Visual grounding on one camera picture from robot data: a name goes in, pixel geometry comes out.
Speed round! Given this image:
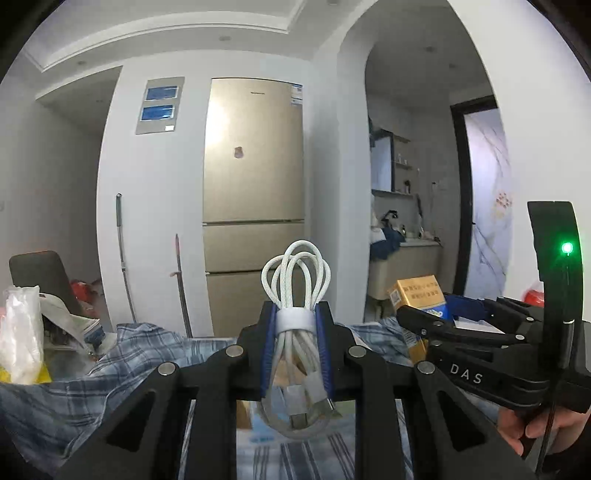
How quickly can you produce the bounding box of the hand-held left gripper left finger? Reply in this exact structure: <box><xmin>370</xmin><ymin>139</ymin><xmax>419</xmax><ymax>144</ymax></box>
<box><xmin>55</xmin><ymin>301</ymin><xmax>279</xmax><ymax>480</ymax></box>

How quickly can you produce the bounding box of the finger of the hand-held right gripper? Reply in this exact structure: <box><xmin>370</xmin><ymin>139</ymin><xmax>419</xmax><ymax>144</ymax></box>
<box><xmin>397</xmin><ymin>304</ymin><xmax>556</xmax><ymax>408</ymax></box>
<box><xmin>444</xmin><ymin>295</ymin><xmax>546</xmax><ymax>336</ymax></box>

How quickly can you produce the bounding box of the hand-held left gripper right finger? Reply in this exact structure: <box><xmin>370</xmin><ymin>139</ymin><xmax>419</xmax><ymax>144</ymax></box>
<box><xmin>315</xmin><ymin>301</ymin><xmax>537</xmax><ymax>480</ymax></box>

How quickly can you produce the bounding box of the white charging cable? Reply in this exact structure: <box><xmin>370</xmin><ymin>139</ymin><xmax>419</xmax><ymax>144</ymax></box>
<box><xmin>257</xmin><ymin>240</ymin><xmax>343</xmax><ymax>440</ymax></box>

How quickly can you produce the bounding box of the yellow and blue box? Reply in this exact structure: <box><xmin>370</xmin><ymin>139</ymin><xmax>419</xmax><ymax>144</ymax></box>
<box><xmin>387</xmin><ymin>275</ymin><xmax>448</xmax><ymax>366</ymax></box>

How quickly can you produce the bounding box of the person's right hand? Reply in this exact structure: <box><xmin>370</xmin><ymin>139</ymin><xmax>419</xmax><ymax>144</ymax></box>
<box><xmin>498</xmin><ymin>406</ymin><xmax>590</xmax><ymax>462</ymax></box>

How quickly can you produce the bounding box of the red round item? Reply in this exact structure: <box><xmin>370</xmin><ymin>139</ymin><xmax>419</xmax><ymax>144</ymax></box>
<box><xmin>522</xmin><ymin>284</ymin><xmax>548</xmax><ymax>308</ymax></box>

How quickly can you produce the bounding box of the beige bathroom vanity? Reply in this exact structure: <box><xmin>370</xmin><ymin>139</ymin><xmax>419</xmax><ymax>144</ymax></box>
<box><xmin>368</xmin><ymin>242</ymin><xmax>444</xmax><ymax>306</ymax></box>

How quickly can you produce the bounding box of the dark blue cloth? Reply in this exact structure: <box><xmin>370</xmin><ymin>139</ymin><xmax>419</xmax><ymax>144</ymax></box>
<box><xmin>372</xmin><ymin>226</ymin><xmax>407</xmax><ymax>260</ymax></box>

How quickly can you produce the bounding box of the marble pattern door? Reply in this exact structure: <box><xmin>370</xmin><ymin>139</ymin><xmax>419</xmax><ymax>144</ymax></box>
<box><xmin>463</xmin><ymin>108</ymin><xmax>514</xmax><ymax>301</ymax></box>

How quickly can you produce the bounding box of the beige refrigerator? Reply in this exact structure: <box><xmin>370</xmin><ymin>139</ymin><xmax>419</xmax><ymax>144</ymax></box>
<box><xmin>202</xmin><ymin>78</ymin><xmax>306</xmax><ymax>339</ymax></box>

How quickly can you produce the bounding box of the blue plaid shirt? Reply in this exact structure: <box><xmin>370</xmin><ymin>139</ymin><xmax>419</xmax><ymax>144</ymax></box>
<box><xmin>0</xmin><ymin>320</ymin><xmax>416</xmax><ymax>480</ymax></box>

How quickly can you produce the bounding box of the red bag clutter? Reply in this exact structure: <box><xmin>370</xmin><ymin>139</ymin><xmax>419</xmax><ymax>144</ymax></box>
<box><xmin>69</xmin><ymin>279</ymin><xmax>105</xmax><ymax>319</ymax></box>

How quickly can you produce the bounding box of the yellow flat packet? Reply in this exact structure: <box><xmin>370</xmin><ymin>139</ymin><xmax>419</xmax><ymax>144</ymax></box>
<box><xmin>0</xmin><ymin>364</ymin><xmax>52</xmax><ymax>385</ymax></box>

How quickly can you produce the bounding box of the dark grey chair back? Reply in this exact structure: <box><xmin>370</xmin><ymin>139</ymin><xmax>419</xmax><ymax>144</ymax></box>
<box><xmin>9</xmin><ymin>250</ymin><xmax>82</xmax><ymax>319</ymax></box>

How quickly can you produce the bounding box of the white plastic bag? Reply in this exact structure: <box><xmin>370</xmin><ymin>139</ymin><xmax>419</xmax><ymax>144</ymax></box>
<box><xmin>0</xmin><ymin>285</ymin><xmax>45</xmax><ymax>384</ymax></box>

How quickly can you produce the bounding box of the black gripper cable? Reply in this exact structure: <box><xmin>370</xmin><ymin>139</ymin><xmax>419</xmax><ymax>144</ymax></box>
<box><xmin>536</xmin><ymin>265</ymin><xmax>575</xmax><ymax>474</ymax></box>

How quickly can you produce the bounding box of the bathroom wall mirror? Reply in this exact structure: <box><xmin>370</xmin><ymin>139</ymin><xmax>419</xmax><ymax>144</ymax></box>
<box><xmin>372</xmin><ymin>130</ymin><xmax>396</xmax><ymax>193</ymax></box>

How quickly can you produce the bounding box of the grey wall electrical panel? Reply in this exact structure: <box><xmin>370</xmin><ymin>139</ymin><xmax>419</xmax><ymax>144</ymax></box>
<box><xmin>135</xmin><ymin>78</ymin><xmax>186</xmax><ymax>136</ymax></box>

